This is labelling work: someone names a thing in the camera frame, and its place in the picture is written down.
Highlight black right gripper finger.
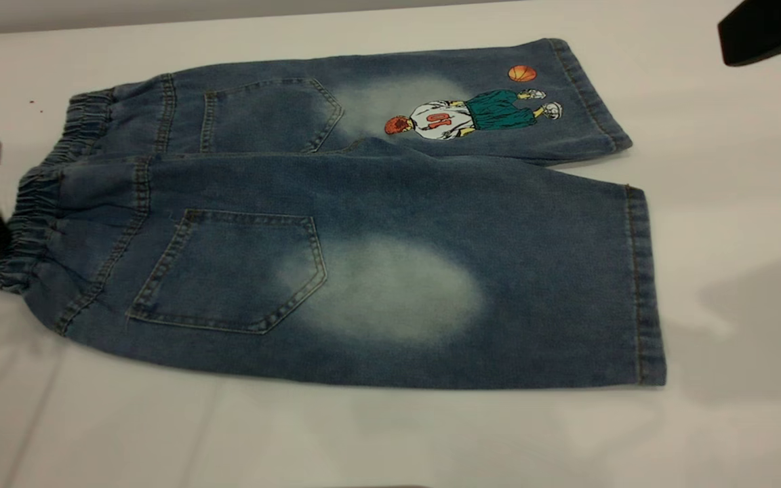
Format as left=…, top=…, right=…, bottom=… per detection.
left=717, top=0, right=781, bottom=67

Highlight blue denim jeans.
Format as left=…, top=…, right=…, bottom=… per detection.
left=0, top=38, right=667, bottom=390

